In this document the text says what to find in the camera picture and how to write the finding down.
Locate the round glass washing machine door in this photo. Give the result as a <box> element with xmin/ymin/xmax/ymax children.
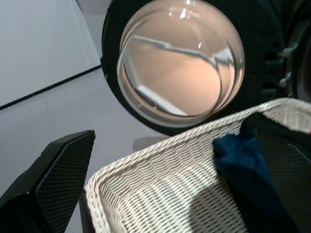
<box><xmin>101</xmin><ymin>0</ymin><xmax>285</xmax><ymax>136</ymax></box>

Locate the pale woven basket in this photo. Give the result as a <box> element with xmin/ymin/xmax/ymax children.
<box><xmin>84</xmin><ymin>97</ymin><xmax>311</xmax><ymax>233</ymax></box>

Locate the grey washing machine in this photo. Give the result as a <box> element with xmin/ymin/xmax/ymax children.
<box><xmin>262</xmin><ymin>0</ymin><xmax>311</xmax><ymax>102</ymax></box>

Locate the blue cloth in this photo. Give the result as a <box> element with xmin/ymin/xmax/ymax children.
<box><xmin>212</xmin><ymin>133</ymin><xmax>299</xmax><ymax>233</ymax></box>

